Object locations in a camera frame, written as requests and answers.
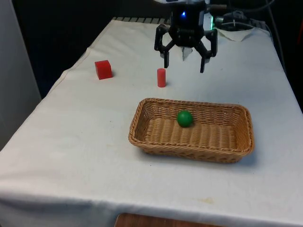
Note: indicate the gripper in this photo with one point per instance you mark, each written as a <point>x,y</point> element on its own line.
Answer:
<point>187,26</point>

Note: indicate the green ball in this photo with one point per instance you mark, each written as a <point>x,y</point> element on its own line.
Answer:
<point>184,118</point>

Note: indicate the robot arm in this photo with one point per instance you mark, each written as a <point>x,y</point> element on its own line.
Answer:
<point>209,20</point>

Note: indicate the red cylinder block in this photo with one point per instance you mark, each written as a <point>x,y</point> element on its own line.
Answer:
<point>161,77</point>

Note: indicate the brown wicker basket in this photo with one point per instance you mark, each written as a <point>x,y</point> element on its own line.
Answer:
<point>189,139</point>

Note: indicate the red cube block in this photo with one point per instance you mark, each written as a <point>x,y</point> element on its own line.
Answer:
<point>103,70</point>

